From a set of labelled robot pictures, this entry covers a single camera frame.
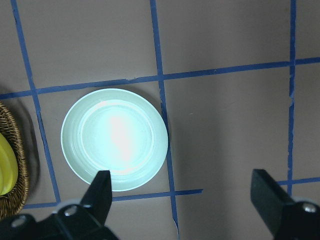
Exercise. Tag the light green plate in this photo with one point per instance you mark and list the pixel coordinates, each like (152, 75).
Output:
(116, 130)

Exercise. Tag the yellow banana bunch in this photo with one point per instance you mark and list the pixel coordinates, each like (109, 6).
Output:
(8, 166)

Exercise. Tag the woven wicker basket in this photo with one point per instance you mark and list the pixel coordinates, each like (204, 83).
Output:
(13, 202)

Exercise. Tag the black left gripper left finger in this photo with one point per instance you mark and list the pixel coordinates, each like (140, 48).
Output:
(98, 197)

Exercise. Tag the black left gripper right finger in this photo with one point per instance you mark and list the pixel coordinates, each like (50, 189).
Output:
(269, 199)

